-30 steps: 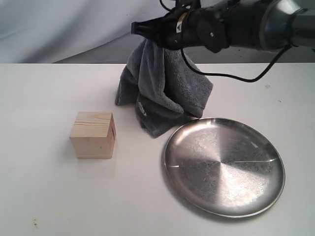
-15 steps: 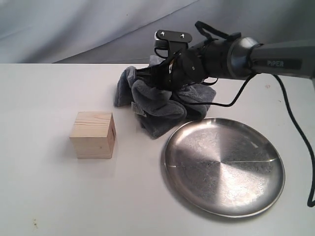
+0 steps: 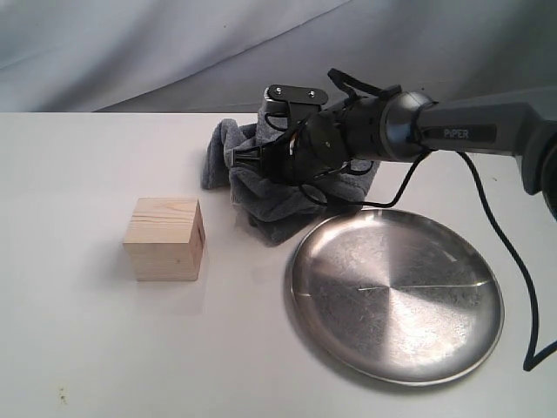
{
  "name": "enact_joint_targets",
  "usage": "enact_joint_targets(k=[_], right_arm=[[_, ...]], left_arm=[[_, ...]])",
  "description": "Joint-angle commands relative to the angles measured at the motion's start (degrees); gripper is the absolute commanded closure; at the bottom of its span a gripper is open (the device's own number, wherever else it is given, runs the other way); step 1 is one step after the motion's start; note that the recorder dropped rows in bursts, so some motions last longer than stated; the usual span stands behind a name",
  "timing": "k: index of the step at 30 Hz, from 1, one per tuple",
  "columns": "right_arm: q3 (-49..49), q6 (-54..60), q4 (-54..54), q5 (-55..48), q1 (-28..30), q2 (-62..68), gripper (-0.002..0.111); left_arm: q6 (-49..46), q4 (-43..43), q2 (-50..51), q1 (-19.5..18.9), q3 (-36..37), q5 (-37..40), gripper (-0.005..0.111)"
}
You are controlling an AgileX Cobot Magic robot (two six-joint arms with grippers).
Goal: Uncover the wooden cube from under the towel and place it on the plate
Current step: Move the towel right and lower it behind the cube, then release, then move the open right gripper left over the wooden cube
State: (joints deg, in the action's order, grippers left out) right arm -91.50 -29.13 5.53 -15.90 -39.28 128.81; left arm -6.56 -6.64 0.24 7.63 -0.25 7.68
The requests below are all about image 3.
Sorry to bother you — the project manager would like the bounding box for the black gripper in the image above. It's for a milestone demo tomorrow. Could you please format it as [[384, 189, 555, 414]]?
[[232, 126, 322, 183]]

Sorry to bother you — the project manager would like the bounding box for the grey fluffy towel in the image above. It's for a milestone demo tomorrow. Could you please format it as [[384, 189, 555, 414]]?
[[199, 104, 382, 248]]

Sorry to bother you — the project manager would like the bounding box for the wooden cube block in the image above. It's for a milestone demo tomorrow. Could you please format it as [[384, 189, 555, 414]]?
[[123, 198, 205, 281]]

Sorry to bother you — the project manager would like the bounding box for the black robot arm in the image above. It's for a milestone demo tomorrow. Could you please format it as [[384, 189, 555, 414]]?
[[232, 88, 556, 213]]

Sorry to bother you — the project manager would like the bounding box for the round steel plate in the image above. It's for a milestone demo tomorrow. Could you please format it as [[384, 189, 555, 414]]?
[[288, 209, 505, 387]]

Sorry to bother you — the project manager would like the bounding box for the white backdrop cloth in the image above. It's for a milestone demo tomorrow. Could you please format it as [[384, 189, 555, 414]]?
[[1, 1, 556, 112]]

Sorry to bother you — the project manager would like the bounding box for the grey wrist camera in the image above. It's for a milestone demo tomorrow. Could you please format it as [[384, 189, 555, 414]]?
[[264, 84, 329, 115]]

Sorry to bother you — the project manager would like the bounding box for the black cable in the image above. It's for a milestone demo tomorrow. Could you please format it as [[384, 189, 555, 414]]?
[[260, 67, 557, 372]]

